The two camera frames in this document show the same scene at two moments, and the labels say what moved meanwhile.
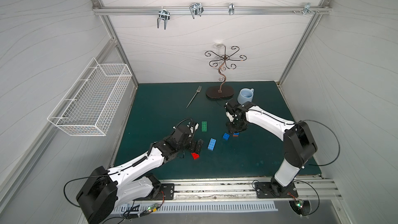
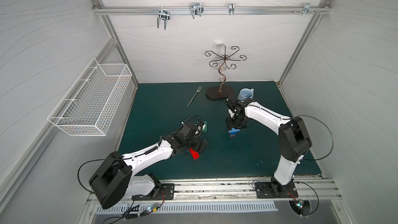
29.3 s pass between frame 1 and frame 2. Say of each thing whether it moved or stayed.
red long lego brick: stayed
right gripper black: stayed
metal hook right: stayed
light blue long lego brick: moved
